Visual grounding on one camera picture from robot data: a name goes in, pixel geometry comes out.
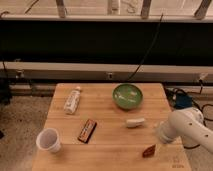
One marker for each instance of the green ceramic bowl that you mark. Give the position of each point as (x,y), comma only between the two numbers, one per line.
(127,96)

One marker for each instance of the white plastic cup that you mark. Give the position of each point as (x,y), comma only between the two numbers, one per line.
(48,140)

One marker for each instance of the blue power box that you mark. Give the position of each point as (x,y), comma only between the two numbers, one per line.
(182,101)

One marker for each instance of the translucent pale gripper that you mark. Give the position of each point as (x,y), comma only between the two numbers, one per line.
(158,129)

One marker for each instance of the wooden table top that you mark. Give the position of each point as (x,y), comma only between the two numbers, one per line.
(112,146)

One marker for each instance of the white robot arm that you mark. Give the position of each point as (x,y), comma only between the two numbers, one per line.
(186,122)

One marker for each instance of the white oblong block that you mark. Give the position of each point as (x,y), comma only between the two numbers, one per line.
(132,123)

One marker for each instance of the orange black candy bar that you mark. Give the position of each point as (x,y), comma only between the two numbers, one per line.
(87,131)

